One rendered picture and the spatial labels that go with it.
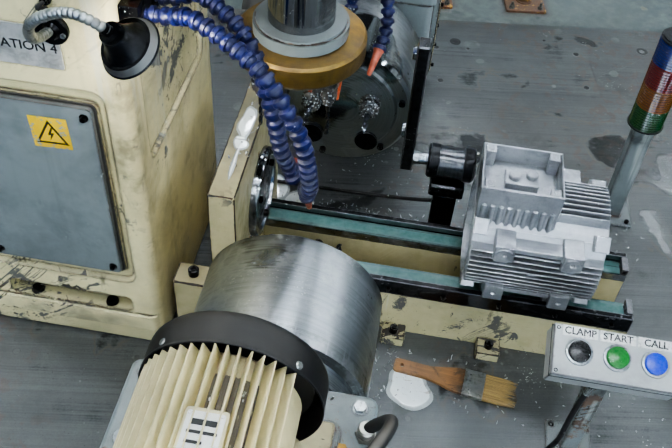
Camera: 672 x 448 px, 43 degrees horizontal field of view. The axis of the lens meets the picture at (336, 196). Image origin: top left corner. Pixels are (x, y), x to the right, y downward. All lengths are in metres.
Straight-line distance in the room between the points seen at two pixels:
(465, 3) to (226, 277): 2.82
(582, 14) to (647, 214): 2.17
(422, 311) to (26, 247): 0.63
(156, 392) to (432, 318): 0.76
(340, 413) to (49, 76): 0.53
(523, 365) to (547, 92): 0.76
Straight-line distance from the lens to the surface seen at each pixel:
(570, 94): 2.05
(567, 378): 1.20
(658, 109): 1.58
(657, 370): 1.22
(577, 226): 1.32
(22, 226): 1.33
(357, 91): 1.48
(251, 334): 0.78
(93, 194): 1.22
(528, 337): 1.48
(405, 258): 1.50
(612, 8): 3.98
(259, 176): 1.32
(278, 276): 1.08
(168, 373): 0.79
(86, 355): 1.48
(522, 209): 1.28
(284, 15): 1.12
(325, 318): 1.06
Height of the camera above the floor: 2.00
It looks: 45 degrees down
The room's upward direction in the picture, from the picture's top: 5 degrees clockwise
